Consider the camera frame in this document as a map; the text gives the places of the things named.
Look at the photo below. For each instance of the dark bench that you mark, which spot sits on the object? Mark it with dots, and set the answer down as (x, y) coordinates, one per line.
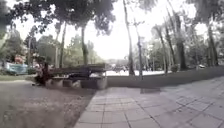
(80, 71)

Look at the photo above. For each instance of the group of trees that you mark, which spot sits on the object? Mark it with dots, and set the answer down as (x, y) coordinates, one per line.
(84, 43)

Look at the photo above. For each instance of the grey stone slab pavement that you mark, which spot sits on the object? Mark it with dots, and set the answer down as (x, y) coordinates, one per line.
(150, 106)

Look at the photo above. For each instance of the person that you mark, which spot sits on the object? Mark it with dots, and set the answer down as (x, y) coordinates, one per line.
(41, 75)

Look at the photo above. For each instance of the bare dirt ground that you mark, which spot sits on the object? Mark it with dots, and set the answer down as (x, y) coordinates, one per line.
(33, 103)

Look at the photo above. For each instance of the teal vehicle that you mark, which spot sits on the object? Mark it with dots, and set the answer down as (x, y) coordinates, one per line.
(16, 69)

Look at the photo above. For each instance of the grass strip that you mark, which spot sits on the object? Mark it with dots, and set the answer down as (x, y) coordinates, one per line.
(13, 77)

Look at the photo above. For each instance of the low grey concrete wall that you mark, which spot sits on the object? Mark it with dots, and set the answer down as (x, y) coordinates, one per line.
(160, 79)

